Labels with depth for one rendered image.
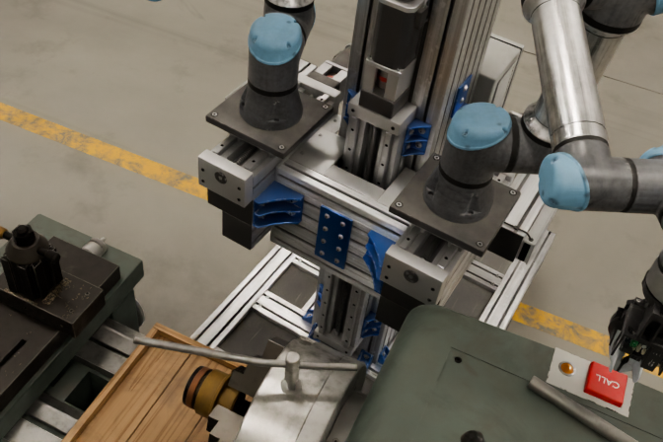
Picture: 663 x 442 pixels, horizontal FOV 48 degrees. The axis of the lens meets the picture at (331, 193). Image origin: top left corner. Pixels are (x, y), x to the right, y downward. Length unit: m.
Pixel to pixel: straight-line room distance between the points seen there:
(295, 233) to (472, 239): 0.51
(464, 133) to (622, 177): 0.51
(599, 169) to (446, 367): 0.43
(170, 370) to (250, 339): 0.89
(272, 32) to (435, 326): 0.74
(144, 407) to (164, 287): 1.34
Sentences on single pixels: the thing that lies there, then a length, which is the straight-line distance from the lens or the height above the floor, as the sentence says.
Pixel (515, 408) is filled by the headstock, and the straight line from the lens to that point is 1.26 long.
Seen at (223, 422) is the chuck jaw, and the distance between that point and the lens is 1.33.
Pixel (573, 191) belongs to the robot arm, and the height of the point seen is 1.64.
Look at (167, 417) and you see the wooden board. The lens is 1.60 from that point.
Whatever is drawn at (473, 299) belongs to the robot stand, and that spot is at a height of 0.21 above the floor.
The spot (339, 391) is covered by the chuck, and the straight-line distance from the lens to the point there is 1.23.
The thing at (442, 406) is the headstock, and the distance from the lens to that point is 1.22.
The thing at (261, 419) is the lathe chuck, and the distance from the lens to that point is 1.21.
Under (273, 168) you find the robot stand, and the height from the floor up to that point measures 1.05.
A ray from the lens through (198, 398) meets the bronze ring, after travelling 1.36.
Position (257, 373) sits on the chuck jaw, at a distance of 1.34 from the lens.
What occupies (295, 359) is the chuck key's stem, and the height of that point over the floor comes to 1.32.
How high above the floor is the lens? 2.28
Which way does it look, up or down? 44 degrees down
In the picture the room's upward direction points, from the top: 8 degrees clockwise
